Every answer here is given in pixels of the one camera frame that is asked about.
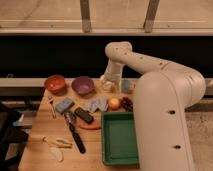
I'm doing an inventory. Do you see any light blue cup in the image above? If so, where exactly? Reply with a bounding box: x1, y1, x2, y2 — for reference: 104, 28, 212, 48
121, 79, 133, 94

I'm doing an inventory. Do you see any red bowl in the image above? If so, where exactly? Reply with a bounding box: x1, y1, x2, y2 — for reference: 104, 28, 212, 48
44, 75, 66, 94

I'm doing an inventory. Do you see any black remote control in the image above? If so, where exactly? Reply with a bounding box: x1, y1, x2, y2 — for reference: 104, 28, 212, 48
74, 107, 94, 124

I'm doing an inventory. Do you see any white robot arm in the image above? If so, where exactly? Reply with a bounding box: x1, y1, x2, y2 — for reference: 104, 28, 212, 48
101, 42, 206, 171

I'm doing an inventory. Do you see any cream wooden spatula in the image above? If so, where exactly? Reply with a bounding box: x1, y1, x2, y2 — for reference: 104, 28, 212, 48
43, 137, 64, 162

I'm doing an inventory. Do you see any black handled brush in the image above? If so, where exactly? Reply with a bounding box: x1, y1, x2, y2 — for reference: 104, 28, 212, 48
64, 112, 86, 153

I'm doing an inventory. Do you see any black chair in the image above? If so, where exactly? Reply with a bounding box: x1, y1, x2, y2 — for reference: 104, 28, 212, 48
0, 102, 29, 171

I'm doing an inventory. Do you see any green plastic tray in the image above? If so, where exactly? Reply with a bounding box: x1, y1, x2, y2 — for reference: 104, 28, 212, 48
101, 112, 139, 166

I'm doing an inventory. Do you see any crumpled grey cloth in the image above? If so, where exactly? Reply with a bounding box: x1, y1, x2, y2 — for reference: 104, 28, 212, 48
84, 98, 108, 113

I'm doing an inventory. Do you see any orange carrot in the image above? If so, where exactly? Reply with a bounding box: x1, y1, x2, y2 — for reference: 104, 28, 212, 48
79, 124, 101, 130

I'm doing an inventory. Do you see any red yellow apple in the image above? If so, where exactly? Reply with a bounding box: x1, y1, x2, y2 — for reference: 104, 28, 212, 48
108, 98, 121, 110

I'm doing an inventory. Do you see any cream wooden fork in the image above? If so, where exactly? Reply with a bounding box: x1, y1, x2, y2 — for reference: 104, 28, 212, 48
52, 139, 72, 148

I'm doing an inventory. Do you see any dark grape bunch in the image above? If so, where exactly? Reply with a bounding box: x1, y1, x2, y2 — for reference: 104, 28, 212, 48
121, 97, 133, 112

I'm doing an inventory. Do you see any blue grey sponge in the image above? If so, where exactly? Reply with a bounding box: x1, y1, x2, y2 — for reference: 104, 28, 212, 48
55, 98, 74, 114

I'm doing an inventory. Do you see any purple bowl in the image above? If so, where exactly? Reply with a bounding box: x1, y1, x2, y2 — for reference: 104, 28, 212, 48
71, 76, 94, 96

